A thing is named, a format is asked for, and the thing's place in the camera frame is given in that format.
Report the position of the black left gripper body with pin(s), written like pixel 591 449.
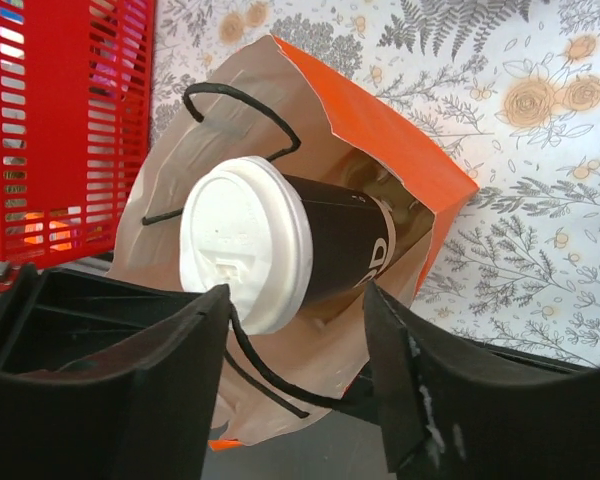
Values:
pixel 50 318

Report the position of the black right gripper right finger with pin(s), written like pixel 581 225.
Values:
pixel 451 409

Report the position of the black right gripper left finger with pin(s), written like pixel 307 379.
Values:
pixel 139 409

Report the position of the black paper coffee cup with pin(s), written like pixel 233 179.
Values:
pixel 352 234

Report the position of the white cup lid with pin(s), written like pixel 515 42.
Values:
pixel 243 225

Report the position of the orange paper bag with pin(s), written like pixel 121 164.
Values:
pixel 275 101

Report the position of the red plastic basket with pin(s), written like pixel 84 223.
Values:
pixel 75 90

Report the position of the floral table mat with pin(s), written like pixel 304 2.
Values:
pixel 510 90

